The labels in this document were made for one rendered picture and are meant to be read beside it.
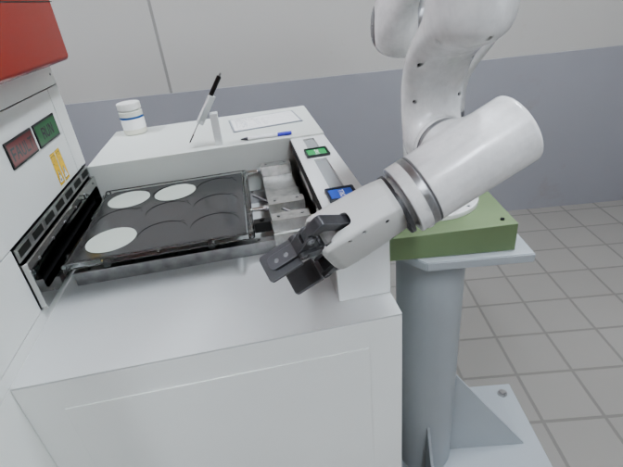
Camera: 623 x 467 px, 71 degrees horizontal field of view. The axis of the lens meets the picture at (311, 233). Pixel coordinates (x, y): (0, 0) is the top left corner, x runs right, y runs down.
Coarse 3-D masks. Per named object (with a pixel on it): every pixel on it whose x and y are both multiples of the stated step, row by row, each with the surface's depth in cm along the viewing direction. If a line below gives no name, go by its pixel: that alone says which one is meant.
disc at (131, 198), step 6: (132, 192) 112; (138, 192) 111; (144, 192) 111; (114, 198) 109; (120, 198) 109; (126, 198) 108; (132, 198) 108; (138, 198) 108; (144, 198) 107; (108, 204) 106; (114, 204) 106; (120, 204) 106; (126, 204) 105; (132, 204) 105
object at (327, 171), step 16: (304, 144) 113; (320, 144) 112; (304, 160) 102; (320, 160) 102; (336, 160) 100; (320, 176) 92; (336, 176) 93; (352, 176) 91; (320, 192) 85; (368, 256) 74; (384, 256) 74; (352, 272) 75; (368, 272) 75; (384, 272) 76; (352, 288) 76; (368, 288) 77; (384, 288) 78
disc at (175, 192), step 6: (174, 186) 112; (180, 186) 112; (186, 186) 111; (192, 186) 111; (162, 192) 110; (168, 192) 109; (174, 192) 109; (180, 192) 108; (186, 192) 108; (192, 192) 107; (156, 198) 106; (162, 198) 106; (168, 198) 105; (174, 198) 105
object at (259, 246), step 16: (256, 240) 94; (272, 240) 93; (160, 256) 92; (176, 256) 91; (192, 256) 92; (208, 256) 92; (224, 256) 93; (240, 256) 94; (80, 272) 89; (96, 272) 90; (112, 272) 90; (128, 272) 91; (144, 272) 92
